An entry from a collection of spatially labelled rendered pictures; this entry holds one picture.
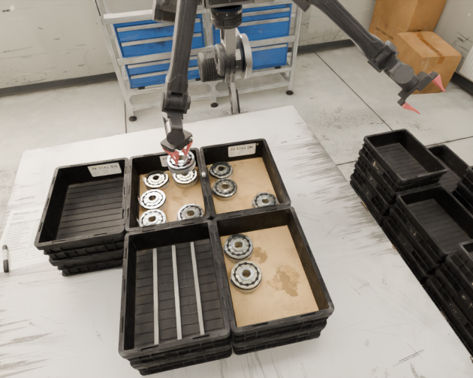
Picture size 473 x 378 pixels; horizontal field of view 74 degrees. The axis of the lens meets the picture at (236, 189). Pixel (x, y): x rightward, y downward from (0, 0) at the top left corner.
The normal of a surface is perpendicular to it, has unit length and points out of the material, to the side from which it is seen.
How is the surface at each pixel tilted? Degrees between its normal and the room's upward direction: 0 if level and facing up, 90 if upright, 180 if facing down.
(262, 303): 0
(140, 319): 0
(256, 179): 0
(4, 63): 90
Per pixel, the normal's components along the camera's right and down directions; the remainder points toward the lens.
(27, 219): -0.02, -0.68
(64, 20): 0.26, 0.71
